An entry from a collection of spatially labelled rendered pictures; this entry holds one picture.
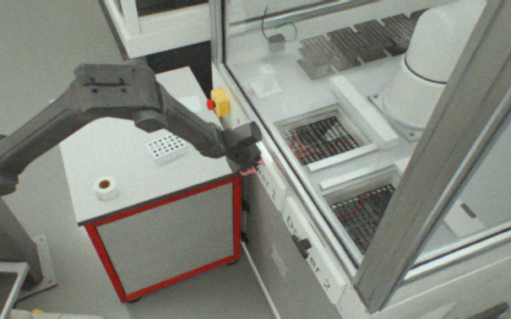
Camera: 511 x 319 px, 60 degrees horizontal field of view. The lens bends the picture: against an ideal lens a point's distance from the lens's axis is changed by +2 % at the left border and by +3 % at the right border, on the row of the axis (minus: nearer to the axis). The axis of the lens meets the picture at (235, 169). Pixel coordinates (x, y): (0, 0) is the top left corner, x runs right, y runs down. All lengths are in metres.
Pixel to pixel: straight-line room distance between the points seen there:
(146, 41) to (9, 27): 2.16
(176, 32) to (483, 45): 1.49
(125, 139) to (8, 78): 1.88
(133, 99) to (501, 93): 0.50
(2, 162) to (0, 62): 2.71
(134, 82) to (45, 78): 2.61
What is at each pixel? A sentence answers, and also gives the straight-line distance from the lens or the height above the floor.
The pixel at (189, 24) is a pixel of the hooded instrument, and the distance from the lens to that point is 1.94.
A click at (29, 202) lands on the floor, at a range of 2.61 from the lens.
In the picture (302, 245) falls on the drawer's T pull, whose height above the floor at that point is 0.91.
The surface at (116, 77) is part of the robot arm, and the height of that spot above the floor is 1.48.
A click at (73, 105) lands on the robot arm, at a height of 1.46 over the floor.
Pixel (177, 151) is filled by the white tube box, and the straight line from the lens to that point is 1.55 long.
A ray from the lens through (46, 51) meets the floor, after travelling 3.60.
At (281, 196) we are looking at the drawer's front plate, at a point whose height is 0.90.
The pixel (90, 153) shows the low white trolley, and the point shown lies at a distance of 1.65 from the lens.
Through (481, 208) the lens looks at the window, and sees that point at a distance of 0.92.
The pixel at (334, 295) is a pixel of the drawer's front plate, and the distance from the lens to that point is 1.18.
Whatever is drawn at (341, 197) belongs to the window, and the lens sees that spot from 1.02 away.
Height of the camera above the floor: 1.93
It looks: 50 degrees down
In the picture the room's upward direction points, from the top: straight up
